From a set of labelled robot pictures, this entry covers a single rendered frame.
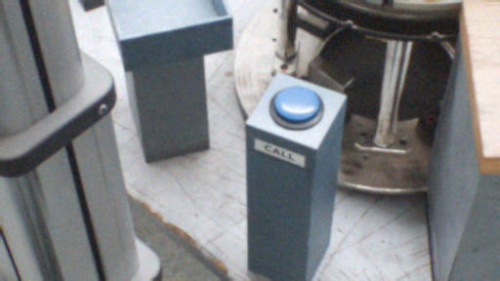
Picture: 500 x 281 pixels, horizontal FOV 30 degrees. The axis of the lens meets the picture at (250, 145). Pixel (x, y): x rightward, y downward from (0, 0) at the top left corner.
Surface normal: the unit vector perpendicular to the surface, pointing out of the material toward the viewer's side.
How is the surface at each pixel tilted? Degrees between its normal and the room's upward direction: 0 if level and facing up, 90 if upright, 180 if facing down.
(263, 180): 90
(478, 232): 90
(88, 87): 0
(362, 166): 0
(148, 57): 90
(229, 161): 0
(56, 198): 90
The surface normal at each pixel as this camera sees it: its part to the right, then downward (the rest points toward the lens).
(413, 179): 0.00, -0.62
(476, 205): -0.04, 0.78
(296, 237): -0.43, 0.71
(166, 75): 0.28, 0.75
